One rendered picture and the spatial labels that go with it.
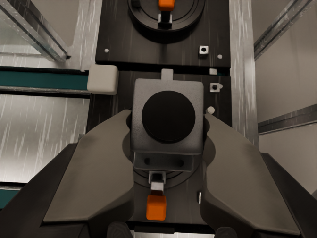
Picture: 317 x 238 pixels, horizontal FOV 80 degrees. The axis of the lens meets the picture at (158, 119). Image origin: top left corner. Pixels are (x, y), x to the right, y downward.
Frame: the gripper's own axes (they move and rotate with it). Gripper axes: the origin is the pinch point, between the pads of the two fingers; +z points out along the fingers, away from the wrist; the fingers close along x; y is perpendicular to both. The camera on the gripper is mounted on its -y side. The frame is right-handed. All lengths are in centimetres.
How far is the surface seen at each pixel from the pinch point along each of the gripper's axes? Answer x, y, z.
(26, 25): -18.4, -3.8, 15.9
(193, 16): 4.6, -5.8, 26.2
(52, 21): -28.1, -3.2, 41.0
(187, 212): 4.5, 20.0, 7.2
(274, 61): 26.5, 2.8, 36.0
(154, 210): -0.5, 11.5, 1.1
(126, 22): -7.4, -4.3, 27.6
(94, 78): -11.1, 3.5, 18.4
